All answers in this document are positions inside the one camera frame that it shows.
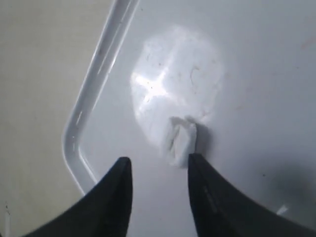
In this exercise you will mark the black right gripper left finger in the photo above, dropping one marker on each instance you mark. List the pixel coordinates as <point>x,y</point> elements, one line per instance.
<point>103,212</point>

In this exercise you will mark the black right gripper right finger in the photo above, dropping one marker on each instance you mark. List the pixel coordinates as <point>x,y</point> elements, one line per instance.
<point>221,210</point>

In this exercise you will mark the white marshmallow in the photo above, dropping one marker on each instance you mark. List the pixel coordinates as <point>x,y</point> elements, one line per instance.
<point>179,141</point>

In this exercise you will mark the white rectangular plastic tray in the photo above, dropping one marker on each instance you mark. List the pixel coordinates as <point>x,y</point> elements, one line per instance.
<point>243,70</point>

